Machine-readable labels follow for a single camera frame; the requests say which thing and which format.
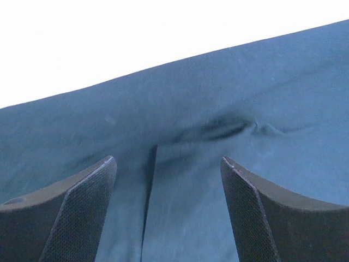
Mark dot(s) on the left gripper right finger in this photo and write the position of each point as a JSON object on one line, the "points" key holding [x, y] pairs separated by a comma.
{"points": [[272, 223]]}

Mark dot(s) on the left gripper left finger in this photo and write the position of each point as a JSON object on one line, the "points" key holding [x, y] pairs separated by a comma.
{"points": [[61, 222]]}

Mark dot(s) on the black t-shirt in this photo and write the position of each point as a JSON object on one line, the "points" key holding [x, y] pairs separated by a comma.
{"points": [[278, 107]]}

